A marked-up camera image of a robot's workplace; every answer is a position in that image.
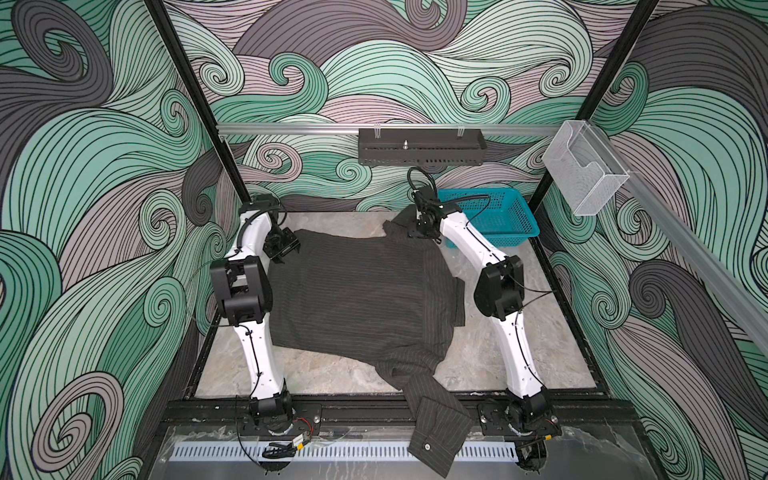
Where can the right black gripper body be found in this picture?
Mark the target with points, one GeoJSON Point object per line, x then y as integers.
{"type": "Point", "coordinates": [422, 228]}

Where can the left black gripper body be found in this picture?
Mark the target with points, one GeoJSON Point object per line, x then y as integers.
{"type": "Point", "coordinates": [279, 243]}

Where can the teal plastic basket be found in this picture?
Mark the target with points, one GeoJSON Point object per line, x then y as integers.
{"type": "Point", "coordinates": [501, 215]}

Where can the dark pinstriped long sleeve shirt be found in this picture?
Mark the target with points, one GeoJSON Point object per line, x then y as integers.
{"type": "Point", "coordinates": [390, 302]}

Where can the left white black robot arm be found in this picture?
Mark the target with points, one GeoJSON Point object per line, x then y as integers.
{"type": "Point", "coordinates": [244, 299]}

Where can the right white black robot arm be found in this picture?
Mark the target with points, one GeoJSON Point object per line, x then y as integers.
{"type": "Point", "coordinates": [499, 293]}

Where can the black perforated wall tray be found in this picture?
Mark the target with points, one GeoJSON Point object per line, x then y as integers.
{"type": "Point", "coordinates": [421, 147]}

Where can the aluminium back wall rail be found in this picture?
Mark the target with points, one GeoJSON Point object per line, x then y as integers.
{"type": "Point", "coordinates": [353, 129]}

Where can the aluminium wall rail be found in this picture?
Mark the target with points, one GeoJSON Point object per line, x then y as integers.
{"type": "Point", "coordinates": [353, 129]}
{"type": "Point", "coordinates": [663, 195]}

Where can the left black frame post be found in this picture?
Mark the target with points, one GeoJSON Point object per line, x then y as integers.
{"type": "Point", "coordinates": [217, 159]}

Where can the black frame post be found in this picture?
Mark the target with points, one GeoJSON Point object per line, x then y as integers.
{"type": "Point", "coordinates": [217, 159]}
{"type": "Point", "coordinates": [617, 56]}

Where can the clear plastic wall bin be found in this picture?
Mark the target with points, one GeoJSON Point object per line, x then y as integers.
{"type": "Point", "coordinates": [585, 167]}

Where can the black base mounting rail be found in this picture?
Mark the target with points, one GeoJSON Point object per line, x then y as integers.
{"type": "Point", "coordinates": [491, 411]}

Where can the white slotted cable duct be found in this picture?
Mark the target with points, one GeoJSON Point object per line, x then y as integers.
{"type": "Point", "coordinates": [352, 451]}

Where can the right black frame post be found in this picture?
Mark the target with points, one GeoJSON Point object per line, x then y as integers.
{"type": "Point", "coordinates": [617, 56]}

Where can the aluminium right wall rail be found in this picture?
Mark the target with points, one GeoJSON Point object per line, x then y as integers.
{"type": "Point", "coordinates": [663, 195]}

